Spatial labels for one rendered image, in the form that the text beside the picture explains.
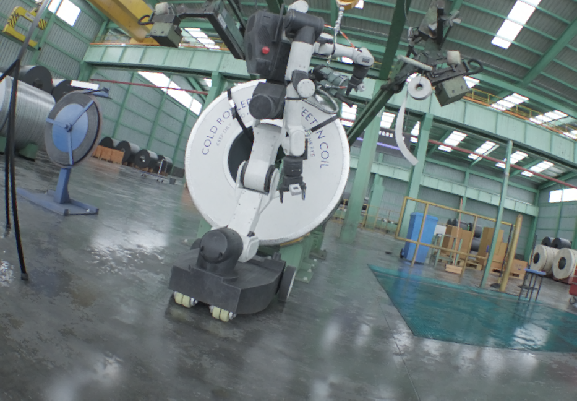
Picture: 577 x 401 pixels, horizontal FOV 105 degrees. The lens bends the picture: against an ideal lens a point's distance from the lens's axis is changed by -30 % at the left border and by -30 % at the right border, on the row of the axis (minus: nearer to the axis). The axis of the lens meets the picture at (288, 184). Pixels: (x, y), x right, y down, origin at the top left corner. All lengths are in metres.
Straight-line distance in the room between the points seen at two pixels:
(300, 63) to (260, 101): 0.23
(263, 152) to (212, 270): 0.63
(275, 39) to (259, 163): 0.59
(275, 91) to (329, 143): 0.82
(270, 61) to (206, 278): 0.96
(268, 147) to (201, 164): 0.88
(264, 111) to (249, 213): 0.49
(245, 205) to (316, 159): 0.75
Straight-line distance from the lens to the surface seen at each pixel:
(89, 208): 2.88
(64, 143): 2.78
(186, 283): 1.28
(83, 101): 2.76
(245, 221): 1.49
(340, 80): 2.07
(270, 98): 1.36
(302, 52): 1.32
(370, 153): 6.83
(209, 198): 2.26
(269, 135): 1.54
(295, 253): 2.30
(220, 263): 1.22
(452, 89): 2.22
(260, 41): 1.43
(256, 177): 1.52
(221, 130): 2.31
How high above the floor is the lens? 0.53
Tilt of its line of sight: 3 degrees up
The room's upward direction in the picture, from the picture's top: 15 degrees clockwise
